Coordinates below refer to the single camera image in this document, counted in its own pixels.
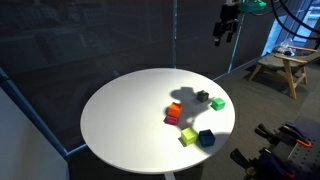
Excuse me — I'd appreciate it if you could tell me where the blue-grey window mullion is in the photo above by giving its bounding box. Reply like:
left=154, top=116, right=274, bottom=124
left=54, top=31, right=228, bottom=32
left=227, top=14, right=246, bottom=74

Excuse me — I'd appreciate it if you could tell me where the purple black spring clamp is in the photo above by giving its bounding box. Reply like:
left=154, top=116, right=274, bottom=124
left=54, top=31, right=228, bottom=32
left=229, top=148, right=298, bottom=180
left=254, top=122, right=313, bottom=149

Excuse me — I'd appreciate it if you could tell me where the wooden armchair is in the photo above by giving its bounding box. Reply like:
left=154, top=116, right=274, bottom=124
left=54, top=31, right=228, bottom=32
left=248, top=46, right=320, bottom=100

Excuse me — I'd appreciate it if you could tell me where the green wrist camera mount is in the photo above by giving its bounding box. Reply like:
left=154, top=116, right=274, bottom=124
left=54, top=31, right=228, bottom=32
left=238, top=0, right=268, bottom=14

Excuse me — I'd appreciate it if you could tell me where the orange block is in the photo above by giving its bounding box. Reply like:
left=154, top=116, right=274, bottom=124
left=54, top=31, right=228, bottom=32
left=167, top=101, right=183, bottom=118

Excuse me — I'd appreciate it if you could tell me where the yellow-green block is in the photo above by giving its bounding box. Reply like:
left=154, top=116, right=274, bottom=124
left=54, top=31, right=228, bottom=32
left=180, top=127, right=198, bottom=146

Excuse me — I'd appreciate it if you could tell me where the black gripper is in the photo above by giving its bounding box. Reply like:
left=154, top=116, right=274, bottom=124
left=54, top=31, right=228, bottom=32
left=213, top=4, right=240, bottom=47

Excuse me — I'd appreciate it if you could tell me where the blue block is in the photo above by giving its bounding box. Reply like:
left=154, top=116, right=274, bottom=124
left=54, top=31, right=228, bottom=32
left=198, top=129, right=216, bottom=148

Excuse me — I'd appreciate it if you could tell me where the black perforated mounting board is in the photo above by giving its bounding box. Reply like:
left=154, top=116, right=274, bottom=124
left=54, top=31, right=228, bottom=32
left=263, top=116, right=320, bottom=180

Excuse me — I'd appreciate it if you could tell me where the black cable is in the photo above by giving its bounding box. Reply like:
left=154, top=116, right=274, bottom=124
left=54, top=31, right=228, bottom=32
left=280, top=0, right=320, bottom=27
left=269, top=0, right=320, bottom=41

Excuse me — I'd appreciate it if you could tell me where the window corner post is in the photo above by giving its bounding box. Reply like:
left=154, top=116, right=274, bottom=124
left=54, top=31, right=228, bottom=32
left=0, top=66, right=69, bottom=158

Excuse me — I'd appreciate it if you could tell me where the green block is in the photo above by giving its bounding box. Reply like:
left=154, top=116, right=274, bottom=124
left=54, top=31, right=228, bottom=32
left=210, top=97, right=227, bottom=112

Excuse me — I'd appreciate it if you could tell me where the pink block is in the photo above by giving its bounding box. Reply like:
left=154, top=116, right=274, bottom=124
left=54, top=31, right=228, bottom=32
left=165, top=114, right=180, bottom=126

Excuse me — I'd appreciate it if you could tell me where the grey window mullion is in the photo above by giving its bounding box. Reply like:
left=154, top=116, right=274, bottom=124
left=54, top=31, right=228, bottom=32
left=172, top=0, right=179, bottom=70

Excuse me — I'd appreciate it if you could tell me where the clear plastic bag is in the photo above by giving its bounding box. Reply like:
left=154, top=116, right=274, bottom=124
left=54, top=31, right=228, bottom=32
left=274, top=38, right=298, bottom=57

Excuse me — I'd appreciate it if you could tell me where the grey block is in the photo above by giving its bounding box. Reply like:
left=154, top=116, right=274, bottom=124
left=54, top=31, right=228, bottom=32
left=196, top=89, right=210, bottom=103

